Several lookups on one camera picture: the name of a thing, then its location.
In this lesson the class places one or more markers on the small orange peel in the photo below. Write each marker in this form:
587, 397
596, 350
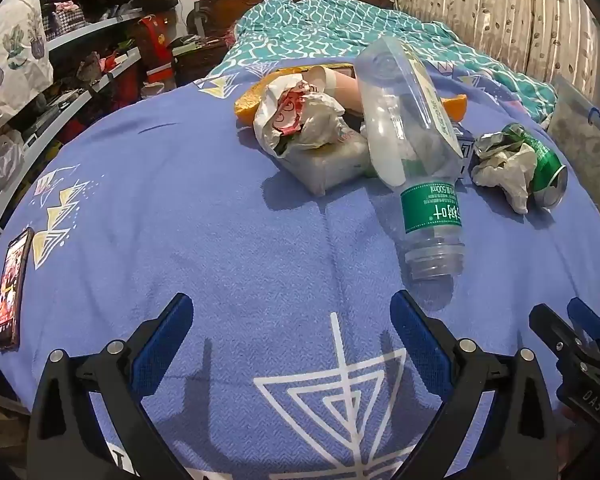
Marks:
455, 107

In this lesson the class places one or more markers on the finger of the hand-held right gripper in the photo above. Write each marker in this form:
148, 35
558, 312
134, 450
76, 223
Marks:
552, 327
590, 320

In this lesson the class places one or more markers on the clear plastic bottle green label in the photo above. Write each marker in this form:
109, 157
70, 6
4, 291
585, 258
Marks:
410, 110

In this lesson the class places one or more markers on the teal patterned quilt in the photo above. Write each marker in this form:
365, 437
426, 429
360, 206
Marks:
305, 30

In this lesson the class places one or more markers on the pinkish beige tube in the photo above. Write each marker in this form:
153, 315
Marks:
347, 90

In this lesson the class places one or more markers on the dark wooden nightstand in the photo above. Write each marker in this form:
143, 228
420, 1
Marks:
195, 60

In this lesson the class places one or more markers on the white floral print cloth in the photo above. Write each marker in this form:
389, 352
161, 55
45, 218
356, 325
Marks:
10, 60

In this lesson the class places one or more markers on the green drink can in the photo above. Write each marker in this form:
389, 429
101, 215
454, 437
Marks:
547, 167

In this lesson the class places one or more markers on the dark wooden headboard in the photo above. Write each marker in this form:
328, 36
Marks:
220, 10

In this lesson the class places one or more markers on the small blue carton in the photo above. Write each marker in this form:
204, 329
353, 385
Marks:
464, 150

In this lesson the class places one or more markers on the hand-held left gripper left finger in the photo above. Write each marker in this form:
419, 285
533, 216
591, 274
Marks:
165, 335

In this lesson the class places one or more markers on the beige leaf print curtain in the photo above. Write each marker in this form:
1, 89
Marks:
480, 10

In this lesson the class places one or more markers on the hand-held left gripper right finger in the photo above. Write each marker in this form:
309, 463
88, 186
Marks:
415, 330

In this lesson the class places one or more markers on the crumpled white plastic bag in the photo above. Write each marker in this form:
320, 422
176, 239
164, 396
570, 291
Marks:
280, 110

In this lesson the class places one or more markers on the large orange peel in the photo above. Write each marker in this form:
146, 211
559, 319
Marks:
247, 102

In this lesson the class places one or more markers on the grey metal shelf rack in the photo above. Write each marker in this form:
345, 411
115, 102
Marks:
80, 35

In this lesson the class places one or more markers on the crumpled silver foil wrapper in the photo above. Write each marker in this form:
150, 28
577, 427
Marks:
495, 142

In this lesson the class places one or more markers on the white blue carton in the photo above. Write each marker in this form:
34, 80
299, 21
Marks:
325, 170

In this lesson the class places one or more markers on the crumpled white tissue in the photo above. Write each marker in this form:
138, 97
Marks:
505, 172

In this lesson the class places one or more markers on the red bag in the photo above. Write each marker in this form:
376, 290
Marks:
157, 55

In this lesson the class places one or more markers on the smartphone in dark case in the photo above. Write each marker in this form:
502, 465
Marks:
12, 290

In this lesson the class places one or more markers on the clear storage box blue lid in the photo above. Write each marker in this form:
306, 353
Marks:
590, 160

